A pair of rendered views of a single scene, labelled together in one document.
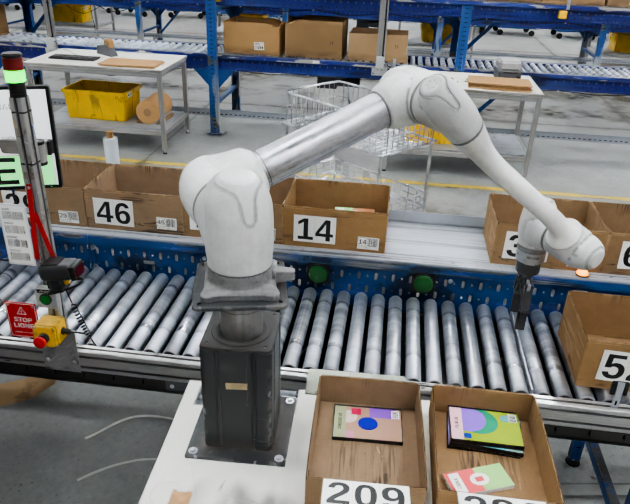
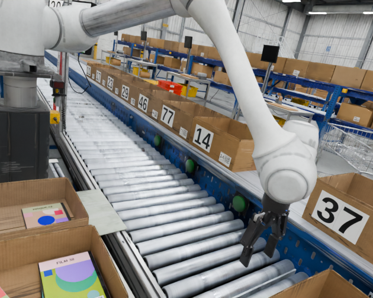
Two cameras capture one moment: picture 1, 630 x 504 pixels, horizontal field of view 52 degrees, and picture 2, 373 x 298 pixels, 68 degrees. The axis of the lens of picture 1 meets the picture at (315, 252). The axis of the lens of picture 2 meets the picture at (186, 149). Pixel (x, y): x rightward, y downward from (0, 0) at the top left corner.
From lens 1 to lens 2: 1.62 m
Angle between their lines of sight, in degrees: 43
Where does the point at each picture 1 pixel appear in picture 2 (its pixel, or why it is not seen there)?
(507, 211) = (367, 197)
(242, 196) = not seen: outside the picture
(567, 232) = (263, 136)
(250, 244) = not seen: outside the picture
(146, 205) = (151, 101)
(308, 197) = (233, 133)
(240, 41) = (346, 114)
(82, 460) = not seen: hidden behind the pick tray
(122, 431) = not seen: hidden behind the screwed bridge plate
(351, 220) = (220, 138)
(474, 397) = (104, 259)
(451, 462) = (17, 280)
